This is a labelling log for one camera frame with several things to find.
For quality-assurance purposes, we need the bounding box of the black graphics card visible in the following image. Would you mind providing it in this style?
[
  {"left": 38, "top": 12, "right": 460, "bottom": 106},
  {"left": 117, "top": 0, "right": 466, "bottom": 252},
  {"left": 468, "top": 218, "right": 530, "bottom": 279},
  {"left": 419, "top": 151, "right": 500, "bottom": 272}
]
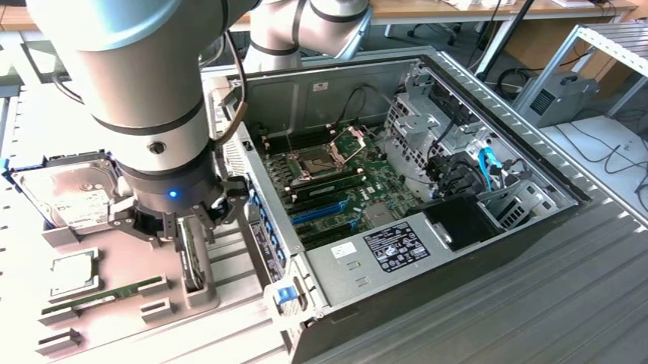
[{"left": 173, "top": 215, "right": 210, "bottom": 296}]

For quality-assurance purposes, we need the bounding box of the metal socket cover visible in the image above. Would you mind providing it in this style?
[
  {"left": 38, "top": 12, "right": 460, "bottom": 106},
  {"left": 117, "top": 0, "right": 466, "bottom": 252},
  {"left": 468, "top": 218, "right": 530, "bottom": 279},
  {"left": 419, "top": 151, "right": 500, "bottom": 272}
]
[{"left": 327, "top": 126, "right": 369, "bottom": 163}]

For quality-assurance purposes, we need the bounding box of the black plastic shroud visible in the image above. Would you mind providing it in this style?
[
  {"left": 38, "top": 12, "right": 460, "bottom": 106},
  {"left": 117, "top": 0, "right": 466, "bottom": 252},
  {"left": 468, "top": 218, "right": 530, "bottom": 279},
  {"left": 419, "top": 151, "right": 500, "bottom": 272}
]
[{"left": 406, "top": 194, "right": 503, "bottom": 254}]

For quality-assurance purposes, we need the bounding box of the silver chipset heatsink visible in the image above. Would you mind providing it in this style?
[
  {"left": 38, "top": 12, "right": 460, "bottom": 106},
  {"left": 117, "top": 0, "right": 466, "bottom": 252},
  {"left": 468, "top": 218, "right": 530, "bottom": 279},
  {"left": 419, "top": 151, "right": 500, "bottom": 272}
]
[{"left": 361, "top": 202, "right": 399, "bottom": 225}]

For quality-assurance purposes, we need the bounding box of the aluminium frame table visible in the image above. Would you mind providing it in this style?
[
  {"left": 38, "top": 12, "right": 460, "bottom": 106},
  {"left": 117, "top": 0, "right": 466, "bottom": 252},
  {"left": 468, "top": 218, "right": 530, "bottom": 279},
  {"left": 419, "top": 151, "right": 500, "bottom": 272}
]
[{"left": 511, "top": 20, "right": 648, "bottom": 119}]

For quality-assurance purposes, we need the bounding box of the CPU socket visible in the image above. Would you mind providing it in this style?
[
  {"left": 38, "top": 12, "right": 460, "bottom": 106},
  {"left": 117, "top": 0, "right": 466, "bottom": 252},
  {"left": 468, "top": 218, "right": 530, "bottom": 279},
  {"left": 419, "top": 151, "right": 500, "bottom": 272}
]
[{"left": 289, "top": 149, "right": 339, "bottom": 182}]

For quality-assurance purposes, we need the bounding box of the office chair base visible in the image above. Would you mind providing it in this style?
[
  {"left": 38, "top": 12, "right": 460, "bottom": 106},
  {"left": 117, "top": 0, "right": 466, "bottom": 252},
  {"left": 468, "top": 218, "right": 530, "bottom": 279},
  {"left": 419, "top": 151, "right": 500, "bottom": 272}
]
[{"left": 406, "top": 21, "right": 466, "bottom": 47}]

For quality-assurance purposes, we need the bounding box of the white side table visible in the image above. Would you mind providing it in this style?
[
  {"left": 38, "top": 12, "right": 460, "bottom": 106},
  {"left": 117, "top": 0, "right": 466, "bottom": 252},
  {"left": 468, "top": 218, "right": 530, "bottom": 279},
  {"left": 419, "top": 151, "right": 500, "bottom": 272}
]
[{"left": 536, "top": 113, "right": 648, "bottom": 229}]

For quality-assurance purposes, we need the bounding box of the black looped wire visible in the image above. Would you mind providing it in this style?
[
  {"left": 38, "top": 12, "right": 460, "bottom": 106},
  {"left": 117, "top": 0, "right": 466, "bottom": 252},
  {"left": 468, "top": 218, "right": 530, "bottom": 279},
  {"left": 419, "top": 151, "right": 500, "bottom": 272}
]
[{"left": 340, "top": 84, "right": 395, "bottom": 127}]

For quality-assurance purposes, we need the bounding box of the installed RAM stick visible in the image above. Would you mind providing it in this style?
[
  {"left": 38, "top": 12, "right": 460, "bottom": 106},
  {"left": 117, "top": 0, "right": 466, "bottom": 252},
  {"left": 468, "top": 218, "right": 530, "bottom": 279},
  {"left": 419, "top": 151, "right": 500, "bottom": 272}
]
[{"left": 289, "top": 177, "right": 365, "bottom": 202}]

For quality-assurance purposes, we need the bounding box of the black wire bundle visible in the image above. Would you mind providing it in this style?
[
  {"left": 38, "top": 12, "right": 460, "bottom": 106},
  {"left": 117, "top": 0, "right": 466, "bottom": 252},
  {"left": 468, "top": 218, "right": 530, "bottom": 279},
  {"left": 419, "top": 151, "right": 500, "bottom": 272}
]
[{"left": 426, "top": 150, "right": 487, "bottom": 201}]

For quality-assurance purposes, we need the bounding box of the blue disk wire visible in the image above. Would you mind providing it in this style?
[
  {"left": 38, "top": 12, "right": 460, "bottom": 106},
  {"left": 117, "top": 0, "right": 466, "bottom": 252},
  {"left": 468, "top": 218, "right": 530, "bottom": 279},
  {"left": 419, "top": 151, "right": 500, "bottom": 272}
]
[{"left": 476, "top": 146, "right": 503, "bottom": 193}]

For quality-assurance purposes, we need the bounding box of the silver perforated drive cage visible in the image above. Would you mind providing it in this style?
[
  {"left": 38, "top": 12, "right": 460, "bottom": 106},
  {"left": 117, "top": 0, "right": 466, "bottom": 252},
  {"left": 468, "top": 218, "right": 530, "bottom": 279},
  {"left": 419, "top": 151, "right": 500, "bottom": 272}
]
[{"left": 381, "top": 90, "right": 442, "bottom": 199}]

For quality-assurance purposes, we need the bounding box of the grey box unit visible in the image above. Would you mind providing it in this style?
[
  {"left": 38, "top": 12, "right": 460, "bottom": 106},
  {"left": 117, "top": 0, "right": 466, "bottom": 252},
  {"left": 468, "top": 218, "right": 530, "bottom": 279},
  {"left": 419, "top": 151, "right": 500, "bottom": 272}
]
[{"left": 524, "top": 71, "right": 602, "bottom": 129}]

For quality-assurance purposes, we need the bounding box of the black stand pole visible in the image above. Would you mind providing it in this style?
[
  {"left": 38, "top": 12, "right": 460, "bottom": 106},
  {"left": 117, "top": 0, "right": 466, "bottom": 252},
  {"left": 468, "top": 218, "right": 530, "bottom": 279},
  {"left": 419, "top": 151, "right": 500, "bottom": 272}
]
[{"left": 474, "top": 0, "right": 538, "bottom": 81}]

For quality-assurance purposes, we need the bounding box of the black cable on table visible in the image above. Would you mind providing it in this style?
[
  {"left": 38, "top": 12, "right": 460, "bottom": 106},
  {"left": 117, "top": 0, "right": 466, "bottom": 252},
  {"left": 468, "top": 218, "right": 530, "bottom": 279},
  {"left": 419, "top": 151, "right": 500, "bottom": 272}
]
[{"left": 553, "top": 120, "right": 648, "bottom": 176}]

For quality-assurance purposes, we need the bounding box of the open PC case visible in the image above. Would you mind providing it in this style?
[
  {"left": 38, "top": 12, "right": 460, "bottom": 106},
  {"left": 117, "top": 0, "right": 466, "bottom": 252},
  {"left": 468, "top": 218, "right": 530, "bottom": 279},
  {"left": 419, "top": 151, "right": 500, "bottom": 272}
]
[{"left": 200, "top": 45, "right": 594, "bottom": 364}]

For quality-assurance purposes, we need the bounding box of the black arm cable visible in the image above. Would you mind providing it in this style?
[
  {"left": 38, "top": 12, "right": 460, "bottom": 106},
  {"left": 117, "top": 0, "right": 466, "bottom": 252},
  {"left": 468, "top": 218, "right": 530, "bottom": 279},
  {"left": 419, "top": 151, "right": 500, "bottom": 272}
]
[{"left": 210, "top": 29, "right": 249, "bottom": 146}]

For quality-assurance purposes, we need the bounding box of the silver power supply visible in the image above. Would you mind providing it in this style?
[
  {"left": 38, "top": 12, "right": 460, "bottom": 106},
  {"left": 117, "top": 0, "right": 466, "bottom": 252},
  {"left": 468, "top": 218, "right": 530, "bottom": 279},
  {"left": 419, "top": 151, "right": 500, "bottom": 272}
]
[{"left": 301, "top": 212, "right": 456, "bottom": 309}]

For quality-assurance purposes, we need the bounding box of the wooden desk with white legs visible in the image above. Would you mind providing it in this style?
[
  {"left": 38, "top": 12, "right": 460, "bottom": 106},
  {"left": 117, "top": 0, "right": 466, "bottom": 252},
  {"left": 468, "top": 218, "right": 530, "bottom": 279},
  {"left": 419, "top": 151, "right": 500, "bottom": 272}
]
[
  {"left": 0, "top": 7, "right": 42, "bottom": 34},
  {"left": 368, "top": 0, "right": 639, "bottom": 74}
]

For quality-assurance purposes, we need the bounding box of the green RAM stick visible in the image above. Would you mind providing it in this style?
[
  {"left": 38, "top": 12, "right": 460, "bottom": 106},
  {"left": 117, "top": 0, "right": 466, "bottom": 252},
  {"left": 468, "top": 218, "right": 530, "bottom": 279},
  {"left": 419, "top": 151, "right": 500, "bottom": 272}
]
[{"left": 38, "top": 275, "right": 166, "bottom": 316}]

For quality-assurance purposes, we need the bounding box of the metal disk bay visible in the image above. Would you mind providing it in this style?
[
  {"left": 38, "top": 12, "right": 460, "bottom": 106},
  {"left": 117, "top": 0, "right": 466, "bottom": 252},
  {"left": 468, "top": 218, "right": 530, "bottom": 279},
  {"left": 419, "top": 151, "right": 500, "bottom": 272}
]
[{"left": 474, "top": 179, "right": 563, "bottom": 233}]

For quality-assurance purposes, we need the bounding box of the coiled black cable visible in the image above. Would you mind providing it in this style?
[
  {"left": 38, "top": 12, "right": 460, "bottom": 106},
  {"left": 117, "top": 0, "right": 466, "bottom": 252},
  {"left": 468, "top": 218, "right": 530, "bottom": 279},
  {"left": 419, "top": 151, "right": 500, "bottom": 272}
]
[{"left": 496, "top": 67, "right": 528, "bottom": 96}]

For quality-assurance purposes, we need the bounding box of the silver CPU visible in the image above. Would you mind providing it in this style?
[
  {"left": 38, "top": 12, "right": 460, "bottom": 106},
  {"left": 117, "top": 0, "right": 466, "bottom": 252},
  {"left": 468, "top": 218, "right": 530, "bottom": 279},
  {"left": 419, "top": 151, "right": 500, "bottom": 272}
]
[{"left": 47, "top": 251, "right": 101, "bottom": 297}]

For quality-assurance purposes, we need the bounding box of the grey parts rack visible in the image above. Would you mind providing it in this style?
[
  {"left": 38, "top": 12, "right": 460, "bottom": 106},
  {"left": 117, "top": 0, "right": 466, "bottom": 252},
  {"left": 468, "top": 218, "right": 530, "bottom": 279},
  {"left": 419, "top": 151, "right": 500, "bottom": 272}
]
[{"left": 33, "top": 212, "right": 223, "bottom": 360}]

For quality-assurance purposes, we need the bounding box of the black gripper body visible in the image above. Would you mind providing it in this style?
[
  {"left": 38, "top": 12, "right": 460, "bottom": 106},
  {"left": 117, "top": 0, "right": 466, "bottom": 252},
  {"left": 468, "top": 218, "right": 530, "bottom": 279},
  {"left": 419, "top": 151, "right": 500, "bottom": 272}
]
[{"left": 118, "top": 151, "right": 228, "bottom": 241}]

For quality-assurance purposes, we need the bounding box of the green motherboard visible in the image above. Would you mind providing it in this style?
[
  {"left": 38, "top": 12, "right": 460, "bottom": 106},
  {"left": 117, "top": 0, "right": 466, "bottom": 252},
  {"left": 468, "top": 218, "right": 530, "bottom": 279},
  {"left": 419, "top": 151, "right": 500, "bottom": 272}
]
[{"left": 259, "top": 124, "right": 431, "bottom": 251}]

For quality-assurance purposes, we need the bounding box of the hard disk in blue caddy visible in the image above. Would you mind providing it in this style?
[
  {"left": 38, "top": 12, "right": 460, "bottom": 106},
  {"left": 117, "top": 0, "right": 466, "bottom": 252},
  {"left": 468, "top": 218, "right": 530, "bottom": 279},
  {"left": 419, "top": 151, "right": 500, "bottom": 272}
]
[{"left": 0, "top": 149, "right": 126, "bottom": 231}]

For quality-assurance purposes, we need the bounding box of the blue expansion slot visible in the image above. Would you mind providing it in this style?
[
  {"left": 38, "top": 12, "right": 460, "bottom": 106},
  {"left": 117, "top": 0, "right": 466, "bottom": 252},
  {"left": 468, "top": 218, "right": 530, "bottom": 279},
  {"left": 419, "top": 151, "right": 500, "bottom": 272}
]
[{"left": 289, "top": 202, "right": 345, "bottom": 225}]

